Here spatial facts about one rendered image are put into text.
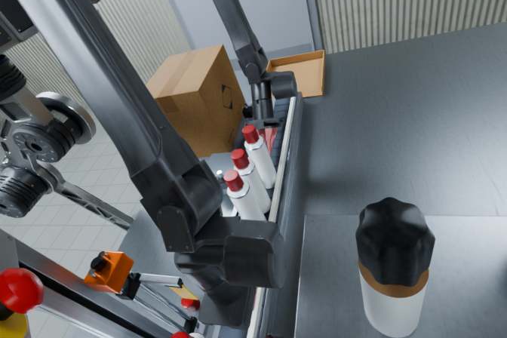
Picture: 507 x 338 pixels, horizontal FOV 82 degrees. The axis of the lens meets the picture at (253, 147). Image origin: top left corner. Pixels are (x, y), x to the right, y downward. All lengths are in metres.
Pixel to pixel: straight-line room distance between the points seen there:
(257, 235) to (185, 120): 0.68
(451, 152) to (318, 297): 0.53
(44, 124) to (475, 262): 1.09
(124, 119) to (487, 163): 0.83
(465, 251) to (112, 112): 0.65
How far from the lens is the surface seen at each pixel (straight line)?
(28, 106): 1.01
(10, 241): 0.42
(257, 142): 0.70
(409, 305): 0.49
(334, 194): 0.83
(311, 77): 1.30
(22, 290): 0.29
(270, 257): 0.32
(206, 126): 0.95
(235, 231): 0.33
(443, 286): 0.67
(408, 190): 0.84
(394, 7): 3.04
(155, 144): 0.32
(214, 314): 0.45
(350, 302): 0.65
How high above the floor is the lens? 1.49
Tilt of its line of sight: 40 degrees down
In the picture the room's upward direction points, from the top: 23 degrees counter-clockwise
